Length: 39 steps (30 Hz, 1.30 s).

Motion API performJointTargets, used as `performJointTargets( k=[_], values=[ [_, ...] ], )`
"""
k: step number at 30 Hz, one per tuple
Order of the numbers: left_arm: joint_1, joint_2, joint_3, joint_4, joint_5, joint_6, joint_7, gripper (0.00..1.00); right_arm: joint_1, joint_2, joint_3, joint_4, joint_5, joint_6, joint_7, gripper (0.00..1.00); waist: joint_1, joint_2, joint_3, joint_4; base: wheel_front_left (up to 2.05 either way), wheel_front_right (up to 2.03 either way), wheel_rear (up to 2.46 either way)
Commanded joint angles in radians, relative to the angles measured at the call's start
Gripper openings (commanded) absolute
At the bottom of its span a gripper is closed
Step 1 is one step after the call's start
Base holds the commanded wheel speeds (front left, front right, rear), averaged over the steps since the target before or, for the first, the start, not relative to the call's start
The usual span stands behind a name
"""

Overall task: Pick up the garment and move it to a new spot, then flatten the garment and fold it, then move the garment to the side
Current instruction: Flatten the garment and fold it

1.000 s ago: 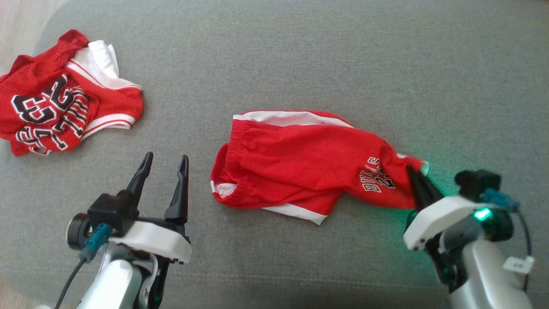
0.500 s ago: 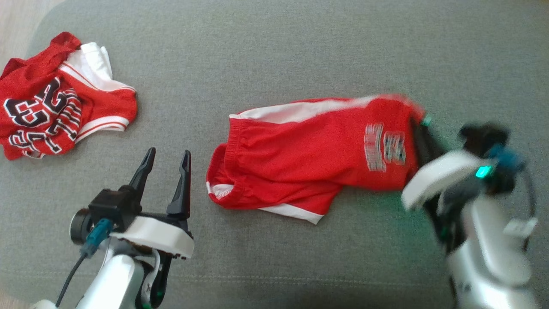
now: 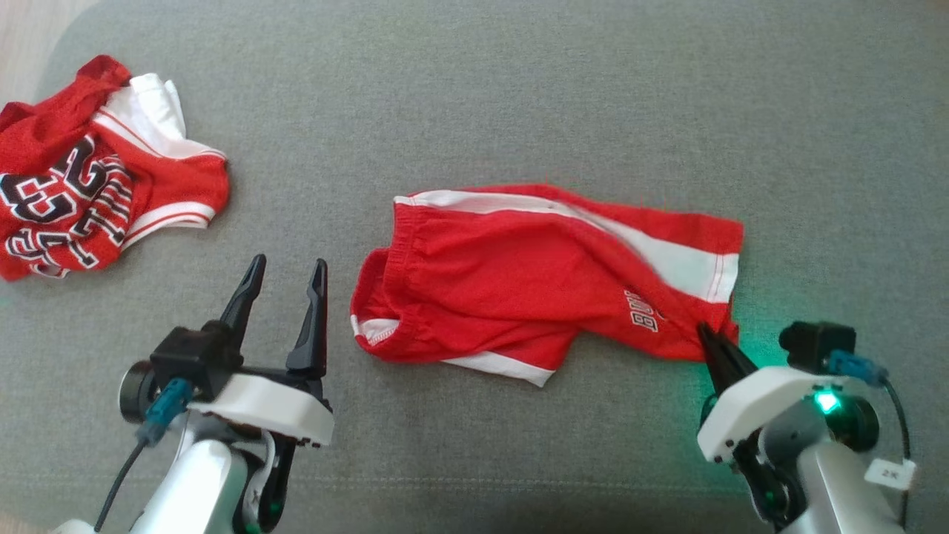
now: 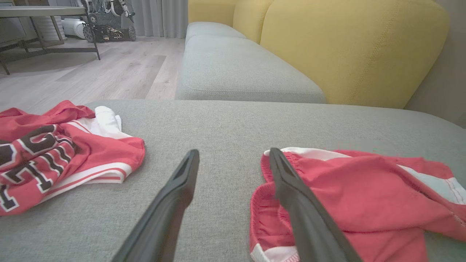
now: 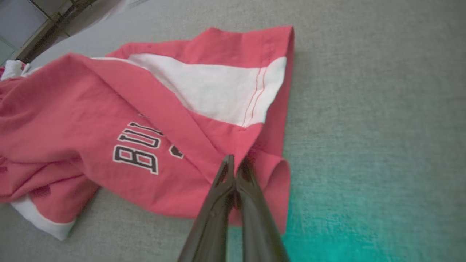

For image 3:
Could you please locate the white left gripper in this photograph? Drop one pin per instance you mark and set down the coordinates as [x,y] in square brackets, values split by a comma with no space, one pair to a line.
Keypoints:
[274,404]

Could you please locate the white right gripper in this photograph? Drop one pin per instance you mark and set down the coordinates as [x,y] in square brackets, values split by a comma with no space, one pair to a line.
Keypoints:
[756,400]

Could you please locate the red white basketball jersey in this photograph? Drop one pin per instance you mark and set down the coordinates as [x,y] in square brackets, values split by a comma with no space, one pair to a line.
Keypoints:
[163,185]

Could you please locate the red white sports shorts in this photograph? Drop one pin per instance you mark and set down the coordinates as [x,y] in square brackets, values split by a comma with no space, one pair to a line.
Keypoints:
[504,282]

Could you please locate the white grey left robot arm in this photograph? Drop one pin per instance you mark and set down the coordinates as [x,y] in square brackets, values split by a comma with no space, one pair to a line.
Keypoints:
[200,482]

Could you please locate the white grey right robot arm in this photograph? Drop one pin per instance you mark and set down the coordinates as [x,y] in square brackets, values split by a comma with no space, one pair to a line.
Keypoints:
[838,489]

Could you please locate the white paper label tag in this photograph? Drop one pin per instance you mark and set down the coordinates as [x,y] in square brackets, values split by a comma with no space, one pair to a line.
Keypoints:
[890,473]

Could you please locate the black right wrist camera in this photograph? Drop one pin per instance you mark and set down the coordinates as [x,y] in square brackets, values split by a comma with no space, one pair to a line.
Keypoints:
[812,345]

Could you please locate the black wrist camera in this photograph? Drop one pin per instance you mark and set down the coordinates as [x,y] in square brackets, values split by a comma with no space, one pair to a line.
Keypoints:
[812,345]
[193,356]

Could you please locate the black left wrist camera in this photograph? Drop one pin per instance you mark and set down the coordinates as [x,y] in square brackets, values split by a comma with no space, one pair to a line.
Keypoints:
[193,356]

